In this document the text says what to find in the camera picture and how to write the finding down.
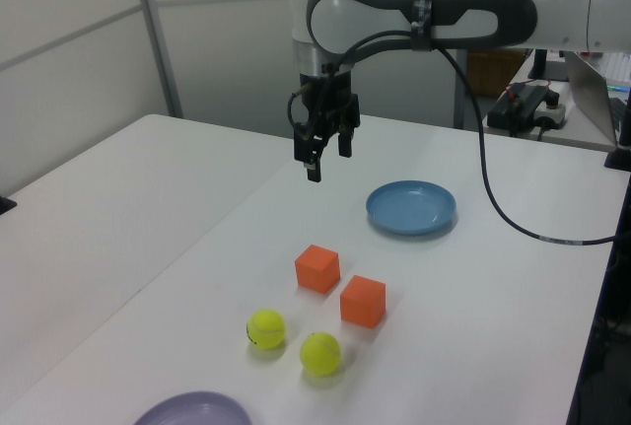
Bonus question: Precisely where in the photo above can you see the silver laptop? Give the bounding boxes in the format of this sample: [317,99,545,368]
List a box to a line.
[561,49,631,148]

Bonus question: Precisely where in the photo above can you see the yellow tennis ball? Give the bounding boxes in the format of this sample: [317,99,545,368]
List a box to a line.
[245,308,288,350]
[299,330,343,377]

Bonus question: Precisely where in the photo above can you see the purple plate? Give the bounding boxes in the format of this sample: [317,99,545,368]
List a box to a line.
[131,390,255,425]

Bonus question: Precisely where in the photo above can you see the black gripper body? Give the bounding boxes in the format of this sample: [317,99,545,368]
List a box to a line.
[294,72,362,133]

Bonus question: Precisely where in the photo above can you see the brown cardboard box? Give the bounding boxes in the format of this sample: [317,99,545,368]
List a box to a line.
[465,47,525,99]

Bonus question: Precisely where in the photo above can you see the blue plate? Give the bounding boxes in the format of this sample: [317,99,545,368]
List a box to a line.
[365,178,458,241]

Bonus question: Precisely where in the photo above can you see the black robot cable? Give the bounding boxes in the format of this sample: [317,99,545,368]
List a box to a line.
[287,33,620,248]

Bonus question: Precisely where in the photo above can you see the orange cube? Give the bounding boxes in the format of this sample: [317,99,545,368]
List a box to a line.
[339,274,387,329]
[294,244,342,294]

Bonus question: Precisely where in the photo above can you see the grey partition post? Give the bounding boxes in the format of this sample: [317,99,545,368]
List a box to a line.
[452,47,468,131]
[128,0,184,119]

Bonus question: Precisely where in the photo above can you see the black monitor stand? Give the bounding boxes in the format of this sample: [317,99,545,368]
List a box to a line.
[529,48,573,83]

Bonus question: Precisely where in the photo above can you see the grey button box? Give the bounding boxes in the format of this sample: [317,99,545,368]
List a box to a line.
[534,91,568,131]

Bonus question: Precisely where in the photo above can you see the black cable strap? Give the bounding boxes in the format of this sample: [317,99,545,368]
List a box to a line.
[410,0,439,54]

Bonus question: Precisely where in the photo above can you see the black power supply box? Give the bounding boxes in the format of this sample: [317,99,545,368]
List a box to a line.
[486,82,549,138]

